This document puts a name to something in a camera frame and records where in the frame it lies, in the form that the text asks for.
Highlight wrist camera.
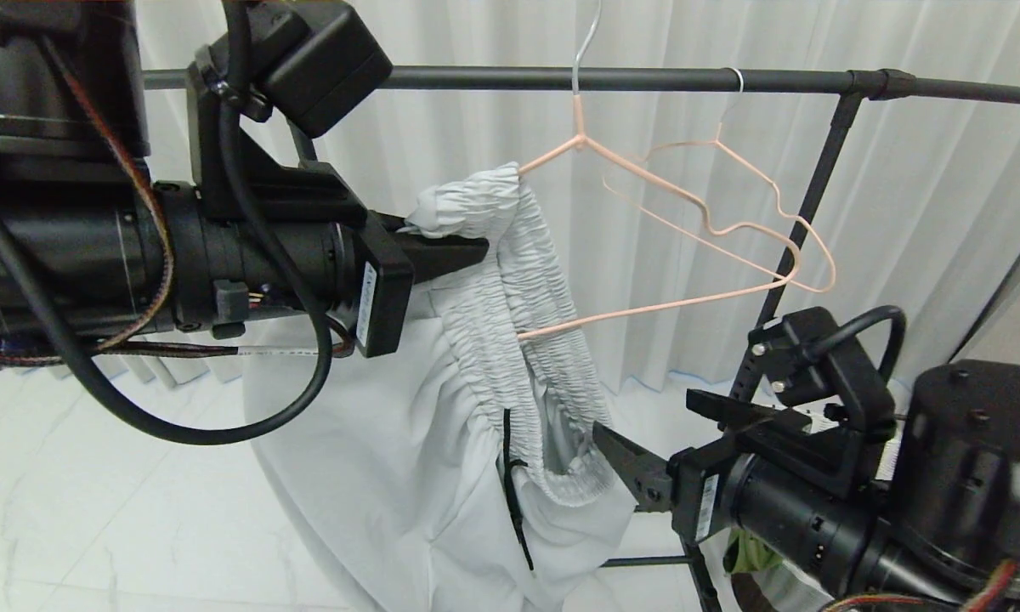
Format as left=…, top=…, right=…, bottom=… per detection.
left=185, top=0, right=394, bottom=226
left=687, top=306, right=899, bottom=504

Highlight green long-sleeved shirt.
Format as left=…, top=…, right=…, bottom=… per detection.
left=722, top=527, right=785, bottom=581

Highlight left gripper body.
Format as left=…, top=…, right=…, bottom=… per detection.
left=115, top=181, right=417, bottom=360

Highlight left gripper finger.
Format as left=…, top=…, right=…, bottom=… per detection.
left=404, top=234, right=490, bottom=286

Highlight white curtain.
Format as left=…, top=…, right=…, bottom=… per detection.
left=0, top=0, right=1020, bottom=405

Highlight white laundry basket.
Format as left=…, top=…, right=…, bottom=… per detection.
left=727, top=544, right=836, bottom=612

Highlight pink clothes hanger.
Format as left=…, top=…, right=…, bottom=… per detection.
left=602, top=68, right=838, bottom=295
left=514, top=0, right=804, bottom=343

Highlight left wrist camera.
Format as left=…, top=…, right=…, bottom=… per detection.
left=185, top=0, right=394, bottom=226

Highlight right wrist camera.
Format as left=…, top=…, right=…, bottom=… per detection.
left=687, top=306, right=899, bottom=504

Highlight black clothes rack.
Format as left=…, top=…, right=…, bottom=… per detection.
left=140, top=66, right=1020, bottom=612

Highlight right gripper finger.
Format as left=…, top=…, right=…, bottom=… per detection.
left=592, top=422, right=677, bottom=514

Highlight pale grey shorts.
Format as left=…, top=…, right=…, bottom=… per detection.
left=242, top=161, right=638, bottom=612

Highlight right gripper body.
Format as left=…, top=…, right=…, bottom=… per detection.
left=670, top=433, right=902, bottom=598

